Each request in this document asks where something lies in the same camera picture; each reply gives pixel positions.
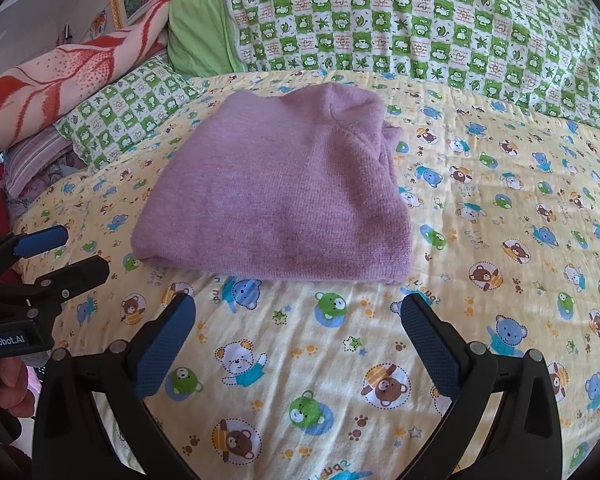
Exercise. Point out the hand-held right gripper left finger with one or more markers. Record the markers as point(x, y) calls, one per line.
point(162, 350)

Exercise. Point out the striped purple cloth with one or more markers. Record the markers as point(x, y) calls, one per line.
point(40, 165)

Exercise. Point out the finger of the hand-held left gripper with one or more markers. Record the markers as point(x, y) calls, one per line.
point(80, 272)
point(40, 240)

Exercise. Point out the purple knit sweater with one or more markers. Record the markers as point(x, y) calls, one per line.
point(280, 185)

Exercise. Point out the yellow bear print bed sheet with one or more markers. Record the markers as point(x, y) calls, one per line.
point(330, 340)

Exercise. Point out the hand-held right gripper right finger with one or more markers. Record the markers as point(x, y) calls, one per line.
point(430, 350)

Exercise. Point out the white cabinet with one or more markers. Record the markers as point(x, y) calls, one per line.
point(45, 5)

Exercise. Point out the person's left hand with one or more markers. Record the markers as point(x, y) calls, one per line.
point(12, 385)

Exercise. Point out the red floral blanket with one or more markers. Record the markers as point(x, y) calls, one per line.
point(60, 75)

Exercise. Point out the green checkered pillow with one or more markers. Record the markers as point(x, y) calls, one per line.
point(125, 110)

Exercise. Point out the green checkered quilt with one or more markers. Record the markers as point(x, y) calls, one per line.
point(380, 15)

